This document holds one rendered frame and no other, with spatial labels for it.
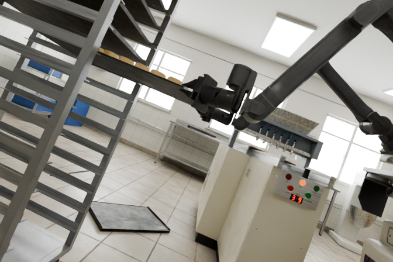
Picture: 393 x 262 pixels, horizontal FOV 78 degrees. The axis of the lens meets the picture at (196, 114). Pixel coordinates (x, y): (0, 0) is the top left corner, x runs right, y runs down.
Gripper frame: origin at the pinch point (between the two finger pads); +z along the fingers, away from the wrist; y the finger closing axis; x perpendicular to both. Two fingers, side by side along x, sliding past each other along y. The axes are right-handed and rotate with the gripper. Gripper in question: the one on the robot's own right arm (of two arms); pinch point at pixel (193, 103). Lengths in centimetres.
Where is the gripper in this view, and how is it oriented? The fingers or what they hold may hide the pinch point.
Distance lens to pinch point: 105.9
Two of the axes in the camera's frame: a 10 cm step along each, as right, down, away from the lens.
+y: -3.8, 9.2, -0.7
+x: -3.8, -0.9, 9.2
